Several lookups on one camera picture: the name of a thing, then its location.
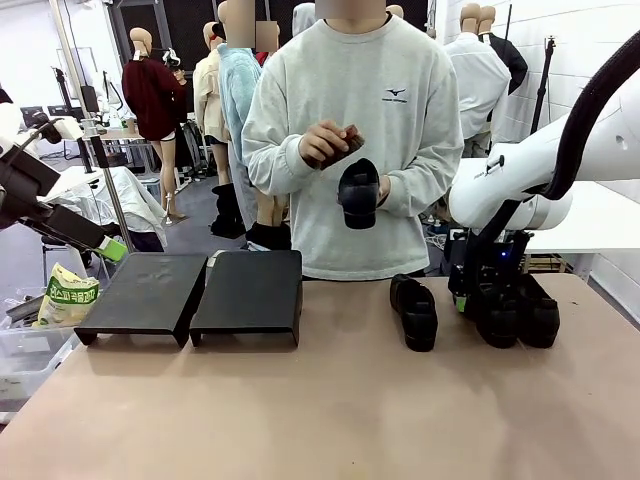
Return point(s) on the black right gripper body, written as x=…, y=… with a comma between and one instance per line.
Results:
x=487, y=260

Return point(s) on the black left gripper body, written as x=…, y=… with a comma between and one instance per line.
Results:
x=20, y=210

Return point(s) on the black loafer shoe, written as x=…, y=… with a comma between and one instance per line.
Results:
x=497, y=325
x=540, y=315
x=415, y=315
x=357, y=195

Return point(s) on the brown shoe brush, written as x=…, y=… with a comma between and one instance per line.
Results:
x=352, y=145

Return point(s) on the person's right forearm grey sleeve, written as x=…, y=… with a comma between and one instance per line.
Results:
x=270, y=160

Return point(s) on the person's left forearm grey sleeve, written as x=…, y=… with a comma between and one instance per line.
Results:
x=430, y=185

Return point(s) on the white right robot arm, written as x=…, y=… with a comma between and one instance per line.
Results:
x=590, y=145

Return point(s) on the black metal shoe stand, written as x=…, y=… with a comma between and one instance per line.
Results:
x=250, y=295
x=145, y=290

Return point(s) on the black box on stand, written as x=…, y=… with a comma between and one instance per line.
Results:
x=89, y=97

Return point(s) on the black tripod stand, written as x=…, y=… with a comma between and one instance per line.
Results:
x=544, y=85

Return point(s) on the person's left hand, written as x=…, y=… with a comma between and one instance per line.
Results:
x=385, y=190

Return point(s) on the person's right hand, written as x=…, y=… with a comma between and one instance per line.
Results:
x=320, y=145

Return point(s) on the green white snack bag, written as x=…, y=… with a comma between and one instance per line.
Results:
x=65, y=300

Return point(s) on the black monitor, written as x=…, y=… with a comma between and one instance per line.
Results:
x=31, y=116
x=57, y=110

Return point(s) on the wooden background table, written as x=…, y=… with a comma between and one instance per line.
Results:
x=117, y=135

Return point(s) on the white side table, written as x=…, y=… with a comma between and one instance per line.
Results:
x=600, y=220

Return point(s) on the clear plastic storage bin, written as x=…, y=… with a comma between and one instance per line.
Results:
x=30, y=365

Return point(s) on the mannequin in maroon sweater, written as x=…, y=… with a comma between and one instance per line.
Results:
x=150, y=100

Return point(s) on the black fuzzy mannequin boots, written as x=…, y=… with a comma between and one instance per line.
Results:
x=227, y=210
x=267, y=236

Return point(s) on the mannequin in white shirt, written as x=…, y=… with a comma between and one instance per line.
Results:
x=475, y=85

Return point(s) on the mannequin in beige jacket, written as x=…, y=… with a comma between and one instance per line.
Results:
x=210, y=100

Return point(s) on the white VR headset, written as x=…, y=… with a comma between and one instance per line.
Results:
x=172, y=56

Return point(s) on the mannequin in black jacket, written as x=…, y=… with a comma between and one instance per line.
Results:
x=510, y=57

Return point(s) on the mannequin in light blue fleece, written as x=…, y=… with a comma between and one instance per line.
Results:
x=237, y=95

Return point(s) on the person in grey sweatshirt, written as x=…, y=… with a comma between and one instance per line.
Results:
x=350, y=90

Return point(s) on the mannequin in grey hoodie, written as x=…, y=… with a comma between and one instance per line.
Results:
x=304, y=17

